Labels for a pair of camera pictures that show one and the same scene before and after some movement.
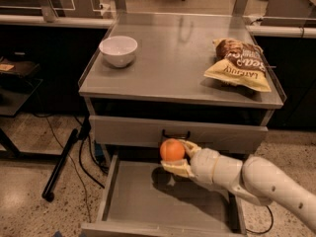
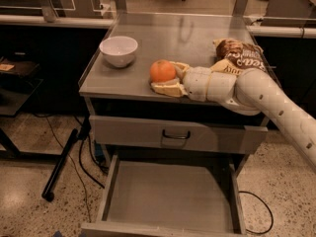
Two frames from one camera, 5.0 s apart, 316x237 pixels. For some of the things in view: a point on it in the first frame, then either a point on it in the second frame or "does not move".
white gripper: x=206 y=164 -> x=196 y=82
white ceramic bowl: x=118 y=50 does not move
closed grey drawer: x=122 y=131 does not move
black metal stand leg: x=47 y=194 does not move
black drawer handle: x=175 y=136 does not move
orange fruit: x=172 y=149 -> x=162 y=70
